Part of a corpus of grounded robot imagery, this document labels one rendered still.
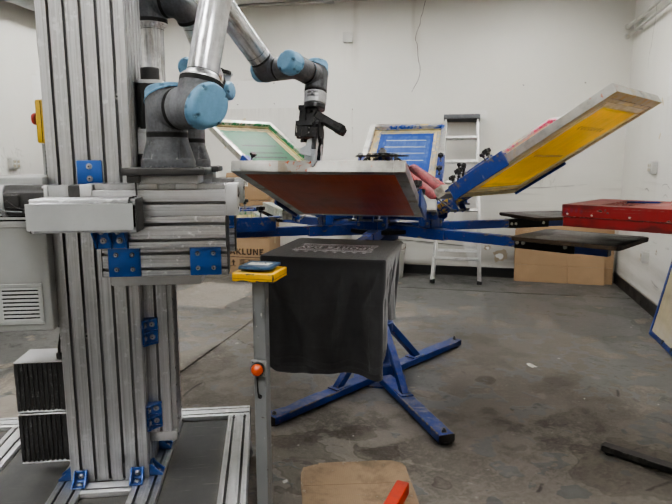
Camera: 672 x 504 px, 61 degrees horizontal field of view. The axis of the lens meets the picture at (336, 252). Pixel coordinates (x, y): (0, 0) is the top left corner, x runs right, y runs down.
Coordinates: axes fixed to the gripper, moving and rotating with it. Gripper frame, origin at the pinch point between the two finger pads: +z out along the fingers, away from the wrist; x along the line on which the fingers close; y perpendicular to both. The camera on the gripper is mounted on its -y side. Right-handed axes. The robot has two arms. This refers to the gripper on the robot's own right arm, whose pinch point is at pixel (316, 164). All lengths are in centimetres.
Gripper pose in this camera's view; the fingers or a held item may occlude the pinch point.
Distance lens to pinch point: 190.4
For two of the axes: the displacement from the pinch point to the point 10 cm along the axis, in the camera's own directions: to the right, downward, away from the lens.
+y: -9.7, -0.4, 2.2
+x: -2.2, -1.2, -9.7
